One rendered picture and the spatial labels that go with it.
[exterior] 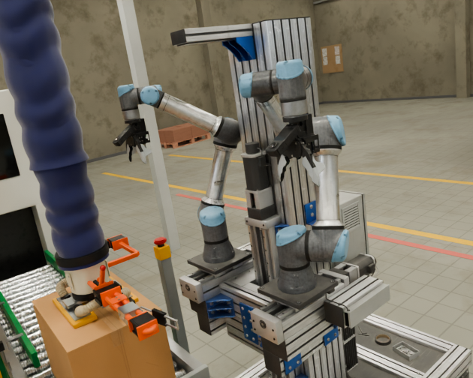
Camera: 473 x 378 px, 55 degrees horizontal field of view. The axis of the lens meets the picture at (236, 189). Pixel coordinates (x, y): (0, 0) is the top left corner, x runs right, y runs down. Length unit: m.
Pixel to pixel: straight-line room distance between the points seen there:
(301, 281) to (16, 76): 1.31
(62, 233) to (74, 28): 11.25
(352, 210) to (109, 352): 1.19
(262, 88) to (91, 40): 11.88
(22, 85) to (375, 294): 1.57
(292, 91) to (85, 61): 11.89
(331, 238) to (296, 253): 0.14
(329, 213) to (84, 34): 11.83
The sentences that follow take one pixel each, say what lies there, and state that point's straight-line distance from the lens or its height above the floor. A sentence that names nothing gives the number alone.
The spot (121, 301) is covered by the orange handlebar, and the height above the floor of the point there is 1.09.
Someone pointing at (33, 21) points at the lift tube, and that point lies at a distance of 1.95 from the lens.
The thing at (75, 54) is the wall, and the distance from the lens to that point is 12.96.
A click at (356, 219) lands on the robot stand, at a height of 1.13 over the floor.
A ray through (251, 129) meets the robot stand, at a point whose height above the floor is 1.62.
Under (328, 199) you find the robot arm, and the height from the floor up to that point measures 1.37.
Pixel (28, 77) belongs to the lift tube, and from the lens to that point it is 1.92.
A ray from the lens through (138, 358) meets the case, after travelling 2.05.
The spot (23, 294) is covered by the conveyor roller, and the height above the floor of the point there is 0.53.
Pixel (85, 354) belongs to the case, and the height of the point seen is 0.91.
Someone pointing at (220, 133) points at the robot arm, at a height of 1.61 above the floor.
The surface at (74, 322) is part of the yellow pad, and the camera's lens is 2.07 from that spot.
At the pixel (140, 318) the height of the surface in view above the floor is 1.10.
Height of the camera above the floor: 1.88
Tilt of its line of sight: 15 degrees down
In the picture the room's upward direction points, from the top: 9 degrees counter-clockwise
